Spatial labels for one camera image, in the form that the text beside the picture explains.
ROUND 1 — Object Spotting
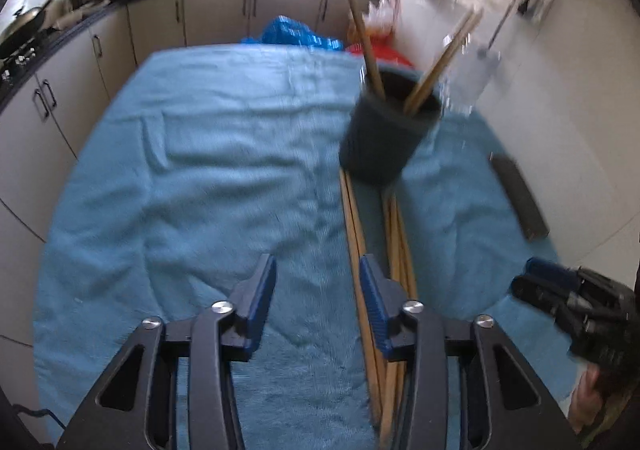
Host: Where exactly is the red plastic basin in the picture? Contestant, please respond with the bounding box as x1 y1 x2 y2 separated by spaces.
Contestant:
345 42 413 68

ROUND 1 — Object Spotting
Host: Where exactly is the black wok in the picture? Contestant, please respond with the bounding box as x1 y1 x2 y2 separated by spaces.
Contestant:
0 0 54 60

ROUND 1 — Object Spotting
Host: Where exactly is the dark perforated utensil holder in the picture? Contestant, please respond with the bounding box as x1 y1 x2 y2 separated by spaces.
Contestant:
338 63 444 188

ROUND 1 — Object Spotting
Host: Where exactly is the person's right hand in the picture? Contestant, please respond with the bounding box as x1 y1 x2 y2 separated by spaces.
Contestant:
567 364 624 435

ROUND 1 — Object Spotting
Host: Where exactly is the white plastic bag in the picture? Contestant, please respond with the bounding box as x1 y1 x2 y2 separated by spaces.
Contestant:
356 0 400 44

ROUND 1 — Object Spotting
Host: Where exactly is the smartphone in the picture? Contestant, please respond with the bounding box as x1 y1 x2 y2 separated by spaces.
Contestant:
489 153 549 241

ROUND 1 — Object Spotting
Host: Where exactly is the clear glass mug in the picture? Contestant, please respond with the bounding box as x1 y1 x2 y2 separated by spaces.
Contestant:
440 41 501 115

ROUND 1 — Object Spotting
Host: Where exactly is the blue towel table cover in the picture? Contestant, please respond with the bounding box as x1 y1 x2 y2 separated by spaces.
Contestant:
34 44 577 449

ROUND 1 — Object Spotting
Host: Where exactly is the blue plastic bag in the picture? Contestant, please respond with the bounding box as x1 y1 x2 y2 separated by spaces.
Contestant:
241 15 345 52

